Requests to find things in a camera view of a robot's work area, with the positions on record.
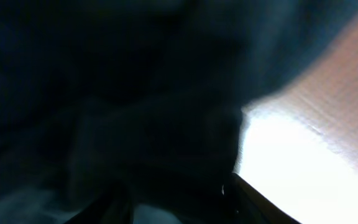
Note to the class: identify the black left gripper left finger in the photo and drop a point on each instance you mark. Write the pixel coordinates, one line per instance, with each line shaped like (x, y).
(115, 206)

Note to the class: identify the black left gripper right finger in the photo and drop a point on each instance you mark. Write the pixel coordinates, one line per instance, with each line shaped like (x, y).
(251, 206)

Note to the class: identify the black t-shirt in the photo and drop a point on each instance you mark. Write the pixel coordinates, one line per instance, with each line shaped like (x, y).
(144, 94)

